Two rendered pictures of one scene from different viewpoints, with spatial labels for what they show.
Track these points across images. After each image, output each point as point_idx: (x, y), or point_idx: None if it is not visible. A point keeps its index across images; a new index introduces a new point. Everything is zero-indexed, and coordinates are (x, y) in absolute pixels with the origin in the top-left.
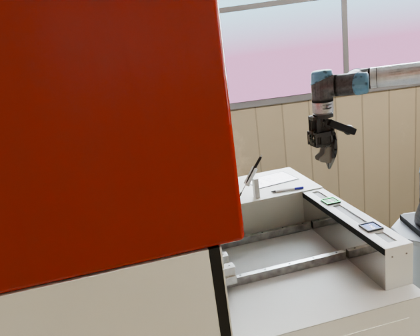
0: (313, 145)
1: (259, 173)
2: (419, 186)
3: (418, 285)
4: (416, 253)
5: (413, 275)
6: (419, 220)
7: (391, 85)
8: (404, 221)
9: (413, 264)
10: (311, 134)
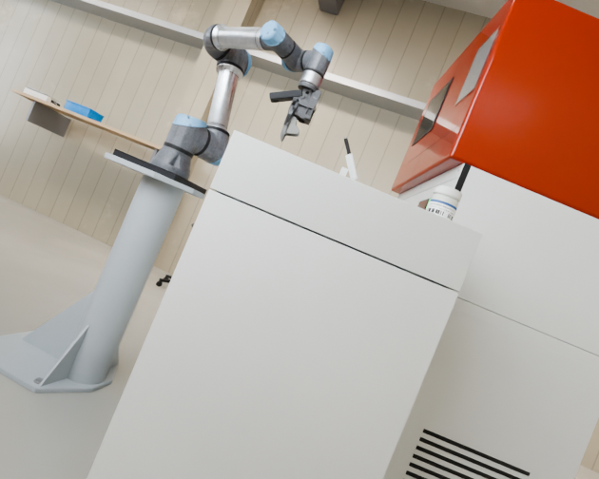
0: (310, 122)
1: (298, 157)
2: (195, 141)
3: (163, 240)
4: (175, 208)
5: (162, 234)
6: (188, 174)
7: (254, 49)
8: (180, 180)
9: (164, 222)
10: (315, 110)
